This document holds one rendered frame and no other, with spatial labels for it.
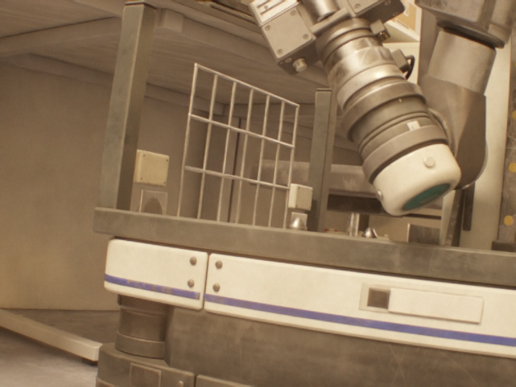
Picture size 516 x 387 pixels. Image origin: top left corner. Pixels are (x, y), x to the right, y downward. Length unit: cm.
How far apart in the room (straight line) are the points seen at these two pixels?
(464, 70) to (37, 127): 174
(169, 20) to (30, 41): 48
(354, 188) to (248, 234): 91
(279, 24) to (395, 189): 21
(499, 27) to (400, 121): 16
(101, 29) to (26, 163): 73
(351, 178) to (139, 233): 88
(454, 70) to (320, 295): 26
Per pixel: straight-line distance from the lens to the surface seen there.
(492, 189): 93
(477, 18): 75
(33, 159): 237
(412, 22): 394
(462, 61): 80
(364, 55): 76
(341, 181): 172
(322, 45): 78
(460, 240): 94
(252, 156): 306
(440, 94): 80
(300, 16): 80
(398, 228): 351
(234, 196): 282
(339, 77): 76
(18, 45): 201
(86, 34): 178
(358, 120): 74
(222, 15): 164
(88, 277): 254
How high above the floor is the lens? 33
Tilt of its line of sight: 2 degrees up
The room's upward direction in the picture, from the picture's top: 6 degrees clockwise
